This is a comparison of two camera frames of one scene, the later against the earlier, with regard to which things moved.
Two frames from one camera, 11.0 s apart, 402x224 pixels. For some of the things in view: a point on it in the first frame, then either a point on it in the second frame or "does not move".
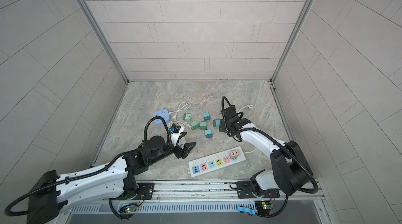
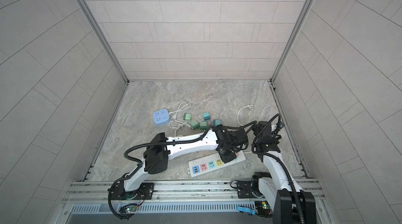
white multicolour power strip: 210,163 does not move
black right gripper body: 224,126 -> 256,132
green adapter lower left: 194,124 does not move
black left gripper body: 166,150 -> 228,155
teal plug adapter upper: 207,116 does not move
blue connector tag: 245,210 does not move
